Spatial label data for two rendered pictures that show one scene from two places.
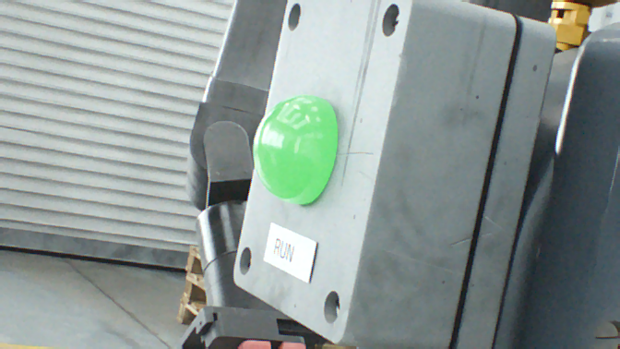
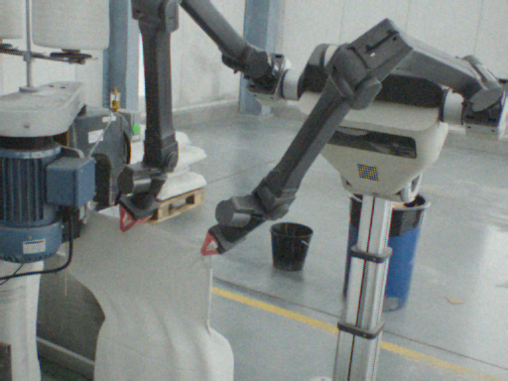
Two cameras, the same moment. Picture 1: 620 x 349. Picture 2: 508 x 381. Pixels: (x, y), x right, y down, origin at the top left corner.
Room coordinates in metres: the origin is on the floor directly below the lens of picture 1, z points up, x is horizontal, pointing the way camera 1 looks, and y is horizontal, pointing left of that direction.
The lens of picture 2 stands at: (2.03, -0.76, 1.63)
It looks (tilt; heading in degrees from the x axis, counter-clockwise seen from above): 16 degrees down; 145
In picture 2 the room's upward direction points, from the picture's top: 4 degrees clockwise
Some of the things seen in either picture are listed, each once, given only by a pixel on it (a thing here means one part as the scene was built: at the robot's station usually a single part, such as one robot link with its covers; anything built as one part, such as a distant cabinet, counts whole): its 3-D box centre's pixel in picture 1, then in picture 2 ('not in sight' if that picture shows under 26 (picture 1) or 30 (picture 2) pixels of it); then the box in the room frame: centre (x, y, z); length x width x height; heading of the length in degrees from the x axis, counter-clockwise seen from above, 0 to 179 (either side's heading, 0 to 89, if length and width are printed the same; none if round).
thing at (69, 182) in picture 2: not in sight; (71, 187); (0.77, -0.33, 1.25); 0.10 x 0.08 x 0.12; 141
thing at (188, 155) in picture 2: not in sight; (166, 156); (-2.50, 1.56, 0.44); 0.68 x 0.44 x 0.15; 116
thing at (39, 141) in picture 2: not in sight; (23, 137); (0.70, -0.41, 1.35); 0.12 x 0.12 x 0.04
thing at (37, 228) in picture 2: not in sight; (25, 199); (0.70, -0.41, 1.21); 0.15 x 0.15 x 0.25
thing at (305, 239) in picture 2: not in sight; (290, 247); (-1.03, 1.77, 0.13); 0.30 x 0.30 x 0.26
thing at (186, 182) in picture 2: not in sight; (167, 184); (-2.50, 1.58, 0.20); 0.67 x 0.43 x 0.15; 116
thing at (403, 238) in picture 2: not in sight; (381, 247); (-0.41, 1.97, 0.32); 0.51 x 0.48 x 0.65; 116
